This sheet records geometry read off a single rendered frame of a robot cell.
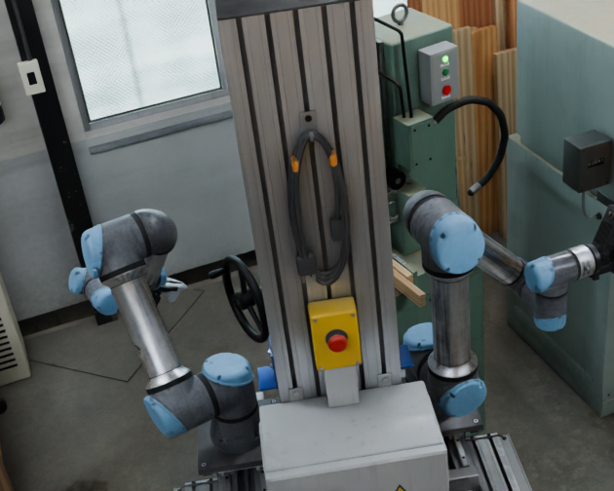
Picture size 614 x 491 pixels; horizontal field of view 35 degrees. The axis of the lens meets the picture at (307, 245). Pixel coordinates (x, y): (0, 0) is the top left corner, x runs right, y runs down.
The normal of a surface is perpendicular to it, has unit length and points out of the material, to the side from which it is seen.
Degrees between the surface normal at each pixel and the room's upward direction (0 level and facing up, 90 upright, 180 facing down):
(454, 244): 82
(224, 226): 90
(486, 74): 88
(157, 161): 90
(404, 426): 0
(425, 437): 0
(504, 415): 0
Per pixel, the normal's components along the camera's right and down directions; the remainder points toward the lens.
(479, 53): 0.36, 0.43
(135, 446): -0.11, -0.84
